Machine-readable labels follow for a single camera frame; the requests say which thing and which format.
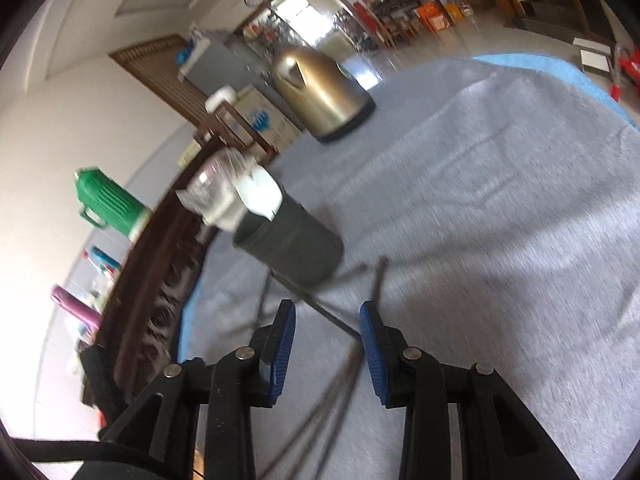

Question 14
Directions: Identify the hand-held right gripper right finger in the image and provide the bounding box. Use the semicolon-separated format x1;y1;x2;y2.
359;301;581;480

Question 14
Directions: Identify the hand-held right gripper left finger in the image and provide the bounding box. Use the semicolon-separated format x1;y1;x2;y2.
100;300;297;480

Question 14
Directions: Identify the dark grey utensil holder cup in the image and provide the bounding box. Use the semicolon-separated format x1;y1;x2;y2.
232;185;345;286

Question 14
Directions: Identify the dark wooden sideboard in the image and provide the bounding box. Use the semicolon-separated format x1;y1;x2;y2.
82;130;281;411

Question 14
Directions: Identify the grey tablecloth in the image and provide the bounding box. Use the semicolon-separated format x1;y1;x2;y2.
180;55;640;480

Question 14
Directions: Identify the purple bottle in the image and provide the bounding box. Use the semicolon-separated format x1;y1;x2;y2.
51;285;101;331

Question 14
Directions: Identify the cream box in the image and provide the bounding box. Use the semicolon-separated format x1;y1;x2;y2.
177;137;201;168

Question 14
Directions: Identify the green thermos jug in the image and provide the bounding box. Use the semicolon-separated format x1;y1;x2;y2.
74;166;153;241

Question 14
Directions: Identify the white freezer with blue print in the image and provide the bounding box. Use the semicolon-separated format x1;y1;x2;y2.
232;85;303;153

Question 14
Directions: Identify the gold electric kettle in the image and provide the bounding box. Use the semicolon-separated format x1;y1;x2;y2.
271;46;377;143

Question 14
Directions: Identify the white bowl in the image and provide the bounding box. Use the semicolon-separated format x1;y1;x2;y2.
205;86;237;113

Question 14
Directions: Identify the grey refrigerator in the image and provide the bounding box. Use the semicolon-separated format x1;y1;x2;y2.
177;30;281;106

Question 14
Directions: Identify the brown wooden door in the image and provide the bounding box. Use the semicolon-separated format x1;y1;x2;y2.
109;34;211;128

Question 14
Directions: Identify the wooden dining table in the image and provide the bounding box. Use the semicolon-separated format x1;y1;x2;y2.
372;0;441;48

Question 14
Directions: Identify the orange box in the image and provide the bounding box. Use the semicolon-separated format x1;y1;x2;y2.
419;5;453;33

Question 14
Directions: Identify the blue cloth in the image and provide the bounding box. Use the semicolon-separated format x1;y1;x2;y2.
472;54;640;131

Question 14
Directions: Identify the white step stool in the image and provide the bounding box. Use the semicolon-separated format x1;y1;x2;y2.
572;35;613;73

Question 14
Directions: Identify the red plastic chair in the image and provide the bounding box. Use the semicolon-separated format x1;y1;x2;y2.
610;45;640;103

